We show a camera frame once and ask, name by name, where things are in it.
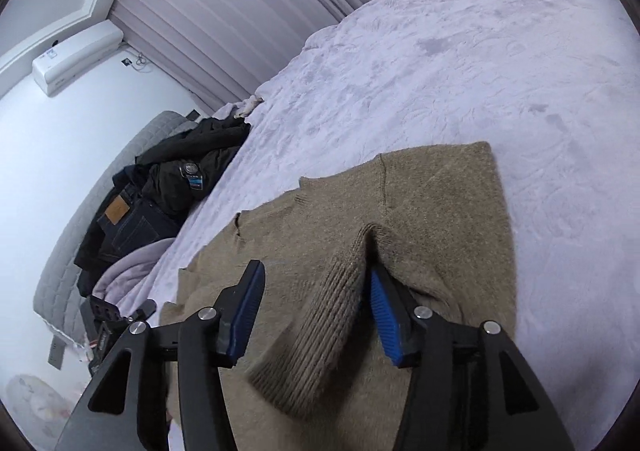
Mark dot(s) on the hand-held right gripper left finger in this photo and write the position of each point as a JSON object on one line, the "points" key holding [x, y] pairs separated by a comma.
{"points": [[247, 311]]}

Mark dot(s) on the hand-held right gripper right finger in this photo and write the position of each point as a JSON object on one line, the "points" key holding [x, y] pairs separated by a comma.
{"points": [[387, 321]]}

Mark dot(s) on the brown knit sweater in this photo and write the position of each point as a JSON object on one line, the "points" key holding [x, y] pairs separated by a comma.
{"points": [[425, 211]]}

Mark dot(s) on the light purple cloth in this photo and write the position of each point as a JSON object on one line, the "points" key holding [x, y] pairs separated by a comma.
{"points": [[130, 271]]}

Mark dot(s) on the pale floral round cushion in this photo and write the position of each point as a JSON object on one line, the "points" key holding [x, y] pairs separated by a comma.
{"points": [[32, 403]]}

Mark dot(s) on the dark blue jeans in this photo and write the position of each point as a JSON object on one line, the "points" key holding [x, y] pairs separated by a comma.
{"points": [[130, 221]]}

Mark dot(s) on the black jacket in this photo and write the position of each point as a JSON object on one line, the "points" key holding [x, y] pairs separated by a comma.
{"points": [[195, 156]]}

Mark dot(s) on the small beige cloth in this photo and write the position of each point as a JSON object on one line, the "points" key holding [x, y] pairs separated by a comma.
{"points": [[248, 104]]}

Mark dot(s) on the lavender bed blanket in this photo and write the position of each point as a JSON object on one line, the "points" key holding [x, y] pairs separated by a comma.
{"points": [[450, 81]]}

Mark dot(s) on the white air conditioner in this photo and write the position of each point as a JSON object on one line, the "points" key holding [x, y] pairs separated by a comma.
{"points": [[75, 58]]}

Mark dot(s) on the grey wall switch panel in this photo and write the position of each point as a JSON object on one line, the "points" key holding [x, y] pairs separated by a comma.
{"points": [[56, 354]]}

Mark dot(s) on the wall socket with plug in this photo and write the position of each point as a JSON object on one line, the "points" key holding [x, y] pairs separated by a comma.
{"points": [[131, 63]]}

